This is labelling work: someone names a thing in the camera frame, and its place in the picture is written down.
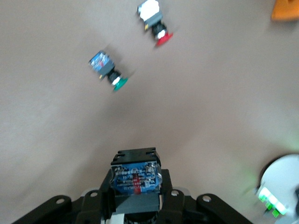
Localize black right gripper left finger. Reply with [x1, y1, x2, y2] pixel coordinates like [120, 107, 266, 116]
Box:
[99, 169, 117, 213]

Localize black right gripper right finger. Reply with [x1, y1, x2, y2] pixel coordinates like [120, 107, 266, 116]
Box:
[160, 169, 175, 210]

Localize yellow push button switch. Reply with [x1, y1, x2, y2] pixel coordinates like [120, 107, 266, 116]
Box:
[110, 147, 163, 214]

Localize green push button switch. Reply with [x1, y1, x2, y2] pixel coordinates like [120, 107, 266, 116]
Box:
[88, 50, 129, 92]

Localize red push button switch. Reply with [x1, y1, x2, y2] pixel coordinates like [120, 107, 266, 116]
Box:
[136, 0, 174, 47]

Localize orange button enclosure box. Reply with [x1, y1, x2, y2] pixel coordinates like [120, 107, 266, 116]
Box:
[271, 0, 299, 22]

